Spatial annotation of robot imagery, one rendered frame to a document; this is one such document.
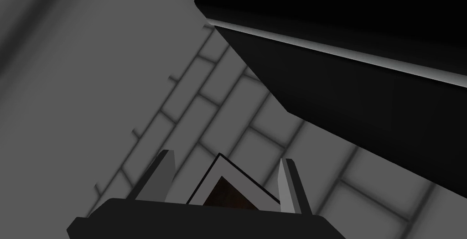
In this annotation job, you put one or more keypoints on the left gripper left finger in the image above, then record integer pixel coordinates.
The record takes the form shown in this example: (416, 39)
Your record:
(158, 182)

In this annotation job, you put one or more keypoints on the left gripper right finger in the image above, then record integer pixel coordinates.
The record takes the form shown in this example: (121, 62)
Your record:
(290, 191)

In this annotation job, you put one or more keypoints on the framed picture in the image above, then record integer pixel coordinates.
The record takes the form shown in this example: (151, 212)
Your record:
(228, 188)

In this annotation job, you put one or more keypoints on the black cabinet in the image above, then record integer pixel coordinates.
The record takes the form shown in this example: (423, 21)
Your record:
(350, 71)

